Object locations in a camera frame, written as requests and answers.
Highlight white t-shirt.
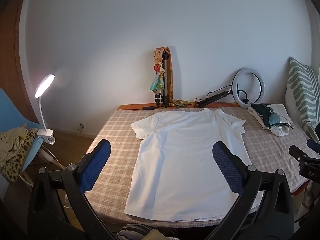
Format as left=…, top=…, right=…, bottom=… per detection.
left=124, top=109, right=251, bottom=221

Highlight folded teal and cream clothes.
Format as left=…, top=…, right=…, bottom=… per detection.
left=247, top=103, right=293, bottom=137

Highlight leopard print clothes pile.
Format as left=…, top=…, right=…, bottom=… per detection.
left=0, top=127, right=39, bottom=183

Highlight checkered beige bed blanket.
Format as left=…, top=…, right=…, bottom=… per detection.
left=86, top=107, right=319, bottom=228

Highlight green striped white pillow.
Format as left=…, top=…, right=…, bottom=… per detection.
left=285, top=57, right=319, bottom=143

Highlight white clip desk lamp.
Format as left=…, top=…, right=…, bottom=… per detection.
left=34, top=73, right=56, bottom=145

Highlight blue chair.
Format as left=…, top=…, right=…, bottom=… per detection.
left=0, top=89, right=43, bottom=172

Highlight black folded tripod stand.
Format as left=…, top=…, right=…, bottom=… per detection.
left=196, top=90, right=230, bottom=108

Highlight white ring light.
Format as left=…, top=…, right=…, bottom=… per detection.
left=231, top=68, right=265, bottom=108

